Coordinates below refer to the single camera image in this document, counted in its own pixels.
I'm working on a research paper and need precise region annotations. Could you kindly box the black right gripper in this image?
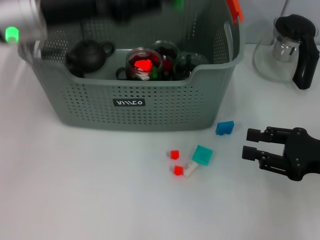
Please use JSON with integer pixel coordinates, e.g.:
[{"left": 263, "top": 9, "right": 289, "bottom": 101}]
[{"left": 241, "top": 126, "right": 320, "bottom": 181}]

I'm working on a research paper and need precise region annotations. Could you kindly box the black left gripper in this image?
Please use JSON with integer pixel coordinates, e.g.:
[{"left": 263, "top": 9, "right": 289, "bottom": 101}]
[{"left": 41, "top": 0, "right": 176, "bottom": 25}]

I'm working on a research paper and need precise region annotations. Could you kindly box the blue toy brick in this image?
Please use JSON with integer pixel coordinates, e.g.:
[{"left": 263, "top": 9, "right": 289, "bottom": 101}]
[{"left": 215, "top": 120, "right": 236, "bottom": 137}]

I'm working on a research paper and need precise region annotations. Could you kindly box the glass teacup black base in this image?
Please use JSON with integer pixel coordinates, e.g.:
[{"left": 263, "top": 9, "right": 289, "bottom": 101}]
[
  {"left": 149, "top": 39, "right": 181, "bottom": 81},
  {"left": 115, "top": 47, "right": 163, "bottom": 81},
  {"left": 173, "top": 52, "right": 210, "bottom": 81}
]

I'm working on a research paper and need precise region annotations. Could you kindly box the teal square toy brick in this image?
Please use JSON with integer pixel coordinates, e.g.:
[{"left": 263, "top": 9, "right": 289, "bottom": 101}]
[{"left": 191, "top": 144, "right": 214, "bottom": 166}]

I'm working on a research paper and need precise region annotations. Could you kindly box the bright red sloped toy brick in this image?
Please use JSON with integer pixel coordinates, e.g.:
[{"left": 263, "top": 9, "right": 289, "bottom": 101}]
[{"left": 133, "top": 59, "right": 153, "bottom": 72}]

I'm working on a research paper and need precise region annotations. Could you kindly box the dark red long toy brick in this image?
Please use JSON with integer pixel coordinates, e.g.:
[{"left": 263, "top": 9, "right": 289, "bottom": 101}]
[{"left": 161, "top": 59, "right": 174, "bottom": 73}]

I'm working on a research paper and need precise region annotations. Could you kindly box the white toy brick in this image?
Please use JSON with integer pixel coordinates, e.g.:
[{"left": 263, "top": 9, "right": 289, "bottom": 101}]
[{"left": 183, "top": 162, "right": 198, "bottom": 179}]

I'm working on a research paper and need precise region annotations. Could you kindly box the grey perforated plastic storage bin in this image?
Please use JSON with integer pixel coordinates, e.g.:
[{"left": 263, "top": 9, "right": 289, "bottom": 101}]
[{"left": 18, "top": 0, "right": 246, "bottom": 132}]

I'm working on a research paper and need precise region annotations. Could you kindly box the black ceramic teapot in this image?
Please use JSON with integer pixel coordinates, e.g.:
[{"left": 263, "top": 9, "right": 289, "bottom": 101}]
[{"left": 65, "top": 39, "right": 116, "bottom": 74}]

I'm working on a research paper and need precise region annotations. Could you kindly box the orange bin handle clip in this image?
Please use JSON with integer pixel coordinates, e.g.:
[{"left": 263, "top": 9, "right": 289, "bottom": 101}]
[{"left": 226, "top": 0, "right": 245, "bottom": 25}]

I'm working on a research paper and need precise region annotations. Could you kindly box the glass pitcher black handle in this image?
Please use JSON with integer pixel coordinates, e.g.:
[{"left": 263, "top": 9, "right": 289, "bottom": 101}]
[{"left": 252, "top": 14, "right": 320, "bottom": 91}]

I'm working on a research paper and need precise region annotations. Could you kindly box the thin grey wall cable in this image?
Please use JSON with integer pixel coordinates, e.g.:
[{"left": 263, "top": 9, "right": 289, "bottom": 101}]
[{"left": 279, "top": 0, "right": 291, "bottom": 17}]

